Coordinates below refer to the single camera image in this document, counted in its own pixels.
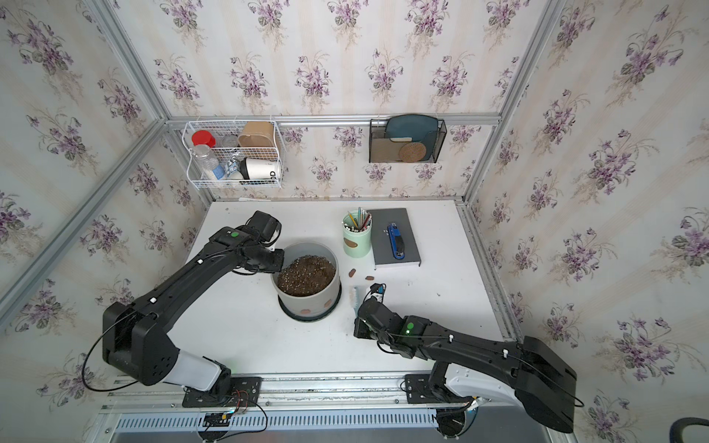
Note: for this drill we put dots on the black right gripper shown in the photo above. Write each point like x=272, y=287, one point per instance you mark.
x=358, y=329

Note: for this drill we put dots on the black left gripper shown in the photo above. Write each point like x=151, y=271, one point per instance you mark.
x=280, y=264

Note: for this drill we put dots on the white ceramic pot with soil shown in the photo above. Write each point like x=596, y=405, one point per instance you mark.
x=309, y=279

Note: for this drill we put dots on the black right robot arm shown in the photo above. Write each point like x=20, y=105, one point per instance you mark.
x=541, y=380

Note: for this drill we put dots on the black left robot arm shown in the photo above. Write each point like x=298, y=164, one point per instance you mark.
x=135, y=336

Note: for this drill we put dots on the black pot saucer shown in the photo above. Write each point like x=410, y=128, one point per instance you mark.
x=307, y=316

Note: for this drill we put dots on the green pencil cup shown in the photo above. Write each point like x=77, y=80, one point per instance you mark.
x=357, y=228

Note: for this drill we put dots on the grey notebook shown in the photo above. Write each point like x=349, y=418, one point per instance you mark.
x=380, y=241

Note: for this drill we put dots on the clear plastic bottle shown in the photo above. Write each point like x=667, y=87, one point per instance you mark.
x=208, y=162

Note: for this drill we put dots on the brown cardboard cup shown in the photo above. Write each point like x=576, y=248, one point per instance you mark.
x=257, y=134

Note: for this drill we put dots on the red lidded jar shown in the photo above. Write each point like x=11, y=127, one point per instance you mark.
x=203, y=137

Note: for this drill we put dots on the small circuit board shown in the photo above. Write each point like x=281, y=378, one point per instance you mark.
x=217, y=420

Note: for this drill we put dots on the round cork coaster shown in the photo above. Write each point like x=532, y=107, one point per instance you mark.
x=413, y=152

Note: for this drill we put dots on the teal plate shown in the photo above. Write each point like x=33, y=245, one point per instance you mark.
x=417, y=127

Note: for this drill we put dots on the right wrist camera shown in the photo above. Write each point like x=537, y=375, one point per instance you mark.
x=377, y=291

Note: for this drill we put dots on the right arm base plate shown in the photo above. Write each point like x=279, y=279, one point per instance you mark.
x=419, y=390

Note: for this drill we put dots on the white wire basket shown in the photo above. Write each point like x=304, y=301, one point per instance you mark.
x=230, y=154

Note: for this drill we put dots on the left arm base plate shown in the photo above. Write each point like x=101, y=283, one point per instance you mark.
x=238, y=392

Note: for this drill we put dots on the black mesh wall organizer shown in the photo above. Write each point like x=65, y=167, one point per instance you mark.
x=384, y=150

